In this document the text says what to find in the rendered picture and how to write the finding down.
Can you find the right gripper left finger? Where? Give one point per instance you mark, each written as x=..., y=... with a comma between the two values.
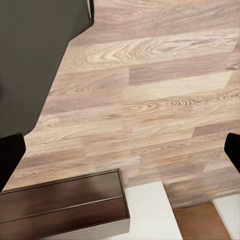
x=12, y=150

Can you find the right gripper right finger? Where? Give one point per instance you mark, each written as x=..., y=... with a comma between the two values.
x=232, y=149

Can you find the bench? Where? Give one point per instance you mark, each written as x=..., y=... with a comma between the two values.
x=87, y=207

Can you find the sliding door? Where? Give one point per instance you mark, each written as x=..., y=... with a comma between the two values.
x=201, y=222

